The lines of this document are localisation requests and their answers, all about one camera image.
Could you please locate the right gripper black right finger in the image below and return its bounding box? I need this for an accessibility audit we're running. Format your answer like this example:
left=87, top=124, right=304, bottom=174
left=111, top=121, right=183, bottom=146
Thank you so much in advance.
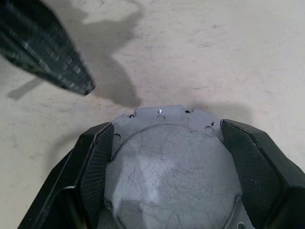
left=220, top=118, right=305, bottom=229

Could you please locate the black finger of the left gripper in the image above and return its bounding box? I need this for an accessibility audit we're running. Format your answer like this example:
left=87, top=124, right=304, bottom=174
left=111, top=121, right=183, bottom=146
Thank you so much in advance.
left=0, top=0, right=97, bottom=97

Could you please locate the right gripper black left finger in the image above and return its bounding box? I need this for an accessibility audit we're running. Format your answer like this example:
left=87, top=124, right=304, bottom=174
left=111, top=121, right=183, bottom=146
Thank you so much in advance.
left=18, top=121, right=115, bottom=229

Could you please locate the grey round motor lid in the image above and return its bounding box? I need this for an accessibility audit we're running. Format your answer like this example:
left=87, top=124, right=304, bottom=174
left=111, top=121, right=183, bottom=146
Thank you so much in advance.
left=103, top=104, right=256, bottom=229

